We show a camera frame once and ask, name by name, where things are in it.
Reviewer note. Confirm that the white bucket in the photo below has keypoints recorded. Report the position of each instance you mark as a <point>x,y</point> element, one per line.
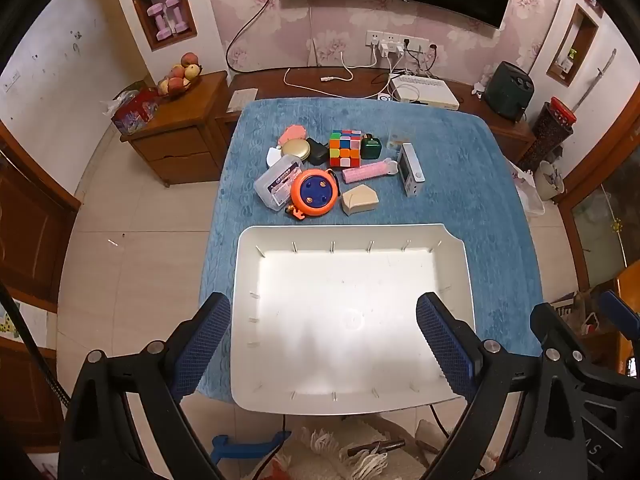
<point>547,182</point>

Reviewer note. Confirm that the white rectangular device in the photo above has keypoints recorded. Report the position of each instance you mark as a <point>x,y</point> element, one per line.
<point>411,167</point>

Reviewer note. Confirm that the wooden side cabinet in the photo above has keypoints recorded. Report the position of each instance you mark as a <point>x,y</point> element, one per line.
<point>175,145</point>

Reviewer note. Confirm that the long metal rod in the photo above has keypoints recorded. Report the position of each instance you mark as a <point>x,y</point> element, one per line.
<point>595,77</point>

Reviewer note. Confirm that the dark vase with red rim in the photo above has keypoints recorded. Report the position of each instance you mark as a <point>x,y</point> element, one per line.
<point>547,135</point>

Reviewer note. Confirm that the brown wooden door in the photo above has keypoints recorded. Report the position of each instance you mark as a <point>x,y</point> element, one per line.
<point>30,220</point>

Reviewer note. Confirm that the black power adapter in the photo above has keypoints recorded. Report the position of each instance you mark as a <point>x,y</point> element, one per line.
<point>316,152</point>

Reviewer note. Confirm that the orange round reel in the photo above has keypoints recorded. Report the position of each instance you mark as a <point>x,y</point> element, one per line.
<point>312,194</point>

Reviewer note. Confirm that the beige wedge-shaped box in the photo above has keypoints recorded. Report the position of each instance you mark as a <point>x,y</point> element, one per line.
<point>360,200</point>

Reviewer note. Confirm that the white plastic tray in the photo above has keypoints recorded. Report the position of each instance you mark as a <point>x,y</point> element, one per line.
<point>350,300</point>

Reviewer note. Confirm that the blue textured tablecloth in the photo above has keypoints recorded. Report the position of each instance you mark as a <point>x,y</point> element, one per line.
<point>450,160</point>

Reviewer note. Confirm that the dark green appliance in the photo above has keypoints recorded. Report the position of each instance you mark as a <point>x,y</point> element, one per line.
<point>505,90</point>

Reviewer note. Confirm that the white plug-in charger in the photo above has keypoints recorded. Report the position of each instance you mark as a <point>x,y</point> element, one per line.
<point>385,49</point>
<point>398,50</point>

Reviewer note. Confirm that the gold round tin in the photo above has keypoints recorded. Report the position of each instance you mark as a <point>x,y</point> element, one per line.
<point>295,149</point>

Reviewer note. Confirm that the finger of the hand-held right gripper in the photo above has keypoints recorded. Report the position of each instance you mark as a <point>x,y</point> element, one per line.
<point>547,321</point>
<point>612,305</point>

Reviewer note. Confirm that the glass-front wooden cabinet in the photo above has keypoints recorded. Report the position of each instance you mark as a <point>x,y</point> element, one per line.
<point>600,220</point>

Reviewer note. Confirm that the small white round device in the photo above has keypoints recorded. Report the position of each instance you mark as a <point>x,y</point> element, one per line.
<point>385,98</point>

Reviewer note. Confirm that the clear plastic bag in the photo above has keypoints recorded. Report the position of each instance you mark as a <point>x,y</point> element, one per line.
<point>111,105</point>

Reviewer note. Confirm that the blue plastic tool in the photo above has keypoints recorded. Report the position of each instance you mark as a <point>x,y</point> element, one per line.
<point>240,447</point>

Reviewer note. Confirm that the white set-top box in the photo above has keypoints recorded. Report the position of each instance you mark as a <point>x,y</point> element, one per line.
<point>425,91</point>

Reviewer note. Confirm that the green jar with gold cap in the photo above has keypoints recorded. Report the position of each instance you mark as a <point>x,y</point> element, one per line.
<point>371,149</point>

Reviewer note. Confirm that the clear plastic box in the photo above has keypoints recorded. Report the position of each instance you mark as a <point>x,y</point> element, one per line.
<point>275,185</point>

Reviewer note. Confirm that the white tasselled rug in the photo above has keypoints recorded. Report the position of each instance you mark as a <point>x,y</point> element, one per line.
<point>330,445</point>

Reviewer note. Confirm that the multicoloured puzzle cube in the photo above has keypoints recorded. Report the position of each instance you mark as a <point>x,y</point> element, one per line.
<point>345,150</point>

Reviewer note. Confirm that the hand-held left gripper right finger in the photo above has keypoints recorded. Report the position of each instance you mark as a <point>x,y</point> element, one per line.
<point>445,342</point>

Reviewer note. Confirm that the red gift box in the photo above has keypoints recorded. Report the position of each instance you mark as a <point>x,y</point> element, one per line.
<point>135,112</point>

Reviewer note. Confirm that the dark wooden television stand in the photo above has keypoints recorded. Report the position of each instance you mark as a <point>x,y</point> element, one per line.
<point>270,77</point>

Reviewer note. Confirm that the pink oval case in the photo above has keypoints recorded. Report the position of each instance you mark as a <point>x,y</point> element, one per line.
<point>292,133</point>

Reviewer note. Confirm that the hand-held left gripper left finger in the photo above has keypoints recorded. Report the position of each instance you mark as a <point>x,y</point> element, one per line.
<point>202,340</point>

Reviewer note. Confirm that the pink dumbbell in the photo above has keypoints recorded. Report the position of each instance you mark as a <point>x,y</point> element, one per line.
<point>160,22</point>
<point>176,12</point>

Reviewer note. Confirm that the small clear jar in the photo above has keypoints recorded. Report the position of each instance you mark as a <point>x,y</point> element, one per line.
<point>397,138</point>

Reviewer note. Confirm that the white power strip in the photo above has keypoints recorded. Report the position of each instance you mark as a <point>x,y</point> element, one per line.
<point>372,37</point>

